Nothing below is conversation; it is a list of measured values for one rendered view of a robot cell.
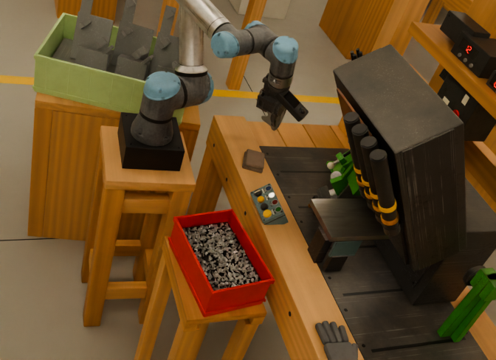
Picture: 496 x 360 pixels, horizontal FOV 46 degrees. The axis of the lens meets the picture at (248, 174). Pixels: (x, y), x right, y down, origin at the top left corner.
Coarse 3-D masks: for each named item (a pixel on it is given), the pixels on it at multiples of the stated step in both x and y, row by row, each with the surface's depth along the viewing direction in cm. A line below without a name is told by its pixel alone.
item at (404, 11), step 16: (400, 0) 223; (416, 0) 219; (480, 0) 186; (400, 16) 223; (416, 16) 224; (480, 16) 186; (384, 32) 233; (400, 32) 227; (400, 48) 233; (432, 80) 207
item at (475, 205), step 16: (480, 208) 176; (480, 224) 170; (384, 240) 198; (480, 240) 170; (384, 256) 198; (464, 256) 173; (480, 256) 176; (400, 272) 190; (416, 272) 182; (432, 272) 176; (448, 272) 177; (464, 272) 180; (416, 288) 183; (432, 288) 181; (448, 288) 184; (464, 288) 188; (416, 304) 185
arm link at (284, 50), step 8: (280, 40) 169; (288, 40) 169; (272, 48) 169; (280, 48) 167; (288, 48) 167; (296, 48) 168; (272, 56) 171; (280, 56) 168; (288, 56) 168; (296, 56) 170; (272, 64) 172; (280, 64) 170; (288, 64) 170; (272, 72) 174; (280, 72) 173; (288, 72) 173
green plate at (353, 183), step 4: (352, 164) 186; (348, 168) 188; (352, 168) 187; (348, 172) 189; (352, 172) 188; (344, 176) 191; (348, 176) 190; (352, 176) 188; (344, 180) 193; (348, 180) 190; (352, 180) 188; (352, 184) 188; (356, 184) 186; (352, 188) 188; (356, 188) 186; (352, 192) 188; (356, 192) 186
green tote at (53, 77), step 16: (64, 16) 258; (64, 32) 263; (112, 32) 262; (48, 48) 241; (48, 64) 228; (64, 64) 228; (48, 80) 233; (64, 80) 233; (80, 80) 233; (96, 80) 232; (112, 80) 232; (128, 80) 232; (64, 96) 237; (80, 96) 237; (96, 96) 237; (112, 96) 237; (128, 96) 236; (128, 112) 241; (176, 112) 241
